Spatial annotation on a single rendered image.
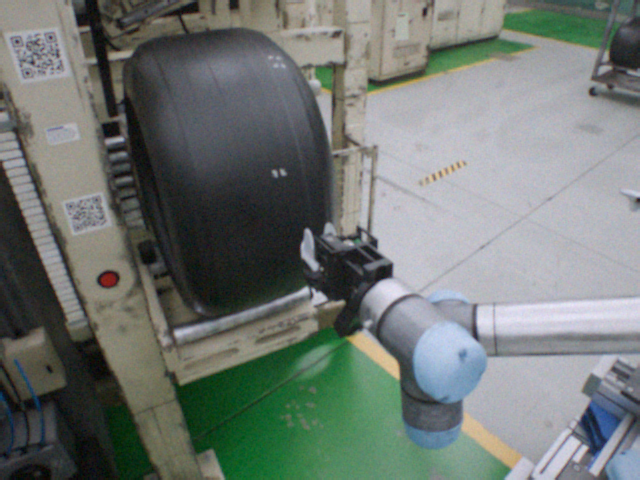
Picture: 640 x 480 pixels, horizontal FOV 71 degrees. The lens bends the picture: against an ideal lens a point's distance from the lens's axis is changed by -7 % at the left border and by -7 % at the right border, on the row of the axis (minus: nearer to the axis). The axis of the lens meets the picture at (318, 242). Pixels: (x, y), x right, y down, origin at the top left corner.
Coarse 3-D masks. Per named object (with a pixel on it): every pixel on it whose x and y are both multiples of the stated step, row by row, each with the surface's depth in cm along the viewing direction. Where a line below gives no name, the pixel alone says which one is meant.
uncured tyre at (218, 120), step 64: (128, 64) 85; (192, 64) 78; (256, 64) 81; (128, 128) 108; (192, 128) 73; (256, 128) 77; (320, 128) 84; (192, 192) 74; (256, 192) 78; (320, 192) 83; (192, 256) 80; (256, 256) 82
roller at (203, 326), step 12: (276, 300) 111; (288, 300) 112; (300, 300) 114; (240, 312) 108; (252, 312) 109; (264, 312) 110; (180, 324) 104; (192, 324) 104; (204, 324) 105; (216, 324) 106; (228, 324) 107; (180, 336) 103; (192, 336) 104
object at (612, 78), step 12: (636, 0) 496; (612, 12) 471; (612, 24) 477; (624, 24) 475; (636, 24) 468; (624, 36) 472; (636, 36) 465; (600, 48) 493; (612, 48) 485; (624, 48) 475; (636, 48) 468; (600, 60) 499; (612, 60) 495; (624, 60) 483; (636, 60) 478; (612, 72) 535; (624, 72) 533; (636, 72) 487; (600, 84) 512; (612, 84) 498; (624, 84) 496; (636, 84) 500
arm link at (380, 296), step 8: (384, 280) 57; (392, 280) 57; (400, 280) 58; (376, 288) 56; (384, 288) 56; (392, 288) 55; (400, 288) 55; (408, 288) 56; (368, 296) 56; (376, 296) 55; (384, 296) 55; (392, 296) 54; (400, 296) 54; (368, 304) 56; (376, 304) 55; (384, 304) 54; (360, 312) 57; (368, 312) 56; (376, 312) 54; (360, 320) 58; (368, 320) 56; (376, 320) 54; (368, 328) 55
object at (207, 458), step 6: (210, 450) 175; (198, 456) 173; (204, 456) 172; (210, 456) 172; (204, 462) 171; (210, 462) 171; (216, 462) 171; (204, 468) 169; (210, 468) 169; (216, 468) 169; (150, 474) 166; (156, 474) 166; (204, 474) 167; (210, 474) 167; (216, 474) 167; (222, 474) 167
